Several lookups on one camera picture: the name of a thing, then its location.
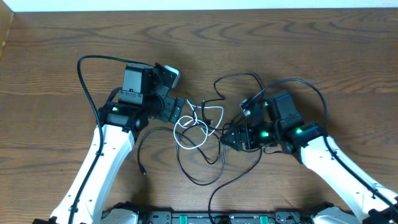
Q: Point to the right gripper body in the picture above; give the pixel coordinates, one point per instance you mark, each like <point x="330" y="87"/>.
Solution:
<point x="252" y="136"/>

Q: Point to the brown cardboard panel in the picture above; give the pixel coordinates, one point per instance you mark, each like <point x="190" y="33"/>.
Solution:
<point x="6" y="18"/>

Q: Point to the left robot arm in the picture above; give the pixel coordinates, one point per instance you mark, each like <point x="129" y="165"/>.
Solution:
<point x="127" y="111"/>

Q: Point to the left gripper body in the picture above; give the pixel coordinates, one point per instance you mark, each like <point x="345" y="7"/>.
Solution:
<point x="171" y="111"/>

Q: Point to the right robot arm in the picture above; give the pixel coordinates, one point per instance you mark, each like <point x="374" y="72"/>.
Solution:
<point x="276" y="121"/>

